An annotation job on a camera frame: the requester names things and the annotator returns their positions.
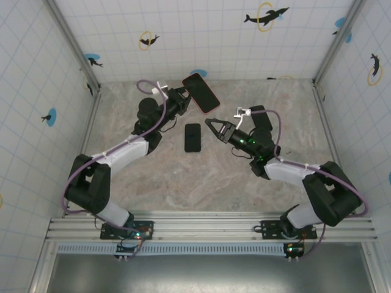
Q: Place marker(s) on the red phone case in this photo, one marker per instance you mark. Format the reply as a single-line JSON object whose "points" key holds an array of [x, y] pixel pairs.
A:
{"points": [[211, 110]]}

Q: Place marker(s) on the black phone case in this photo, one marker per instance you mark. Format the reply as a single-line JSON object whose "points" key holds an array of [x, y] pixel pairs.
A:
{"points": [[185, 138]]}

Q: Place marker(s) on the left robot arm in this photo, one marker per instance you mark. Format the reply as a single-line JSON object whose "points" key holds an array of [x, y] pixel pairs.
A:
{"points": [[122, 152]]}

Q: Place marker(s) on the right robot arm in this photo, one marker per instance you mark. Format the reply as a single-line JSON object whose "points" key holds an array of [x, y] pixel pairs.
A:
{"points": [[290, 171]]}

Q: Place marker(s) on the small circuit board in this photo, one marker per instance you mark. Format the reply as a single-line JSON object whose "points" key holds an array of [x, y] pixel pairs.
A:
{"points": [[125, 250], [293, 251]]}

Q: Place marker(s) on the grey metal sheet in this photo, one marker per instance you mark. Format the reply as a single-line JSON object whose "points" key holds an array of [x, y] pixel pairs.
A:
{"points": [[201, 274]]}

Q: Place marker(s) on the aluminium table side rail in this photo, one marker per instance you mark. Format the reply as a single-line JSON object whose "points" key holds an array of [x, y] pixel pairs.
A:
{"points": [[327, 122], [86, 137]]}

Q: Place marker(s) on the aluminium mounting rail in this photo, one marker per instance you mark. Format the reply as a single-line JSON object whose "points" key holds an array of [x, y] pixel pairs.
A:
{"points": [[201, 227]]}

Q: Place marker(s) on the aluminium corner post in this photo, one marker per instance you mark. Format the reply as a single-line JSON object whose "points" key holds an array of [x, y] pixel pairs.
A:
{"points": [[73, 45], [339, 41]]}

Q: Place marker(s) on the aluminium frame bar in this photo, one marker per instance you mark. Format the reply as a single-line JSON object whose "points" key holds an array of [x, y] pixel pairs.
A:
{"points": [[373, 268], [41, 268]]}

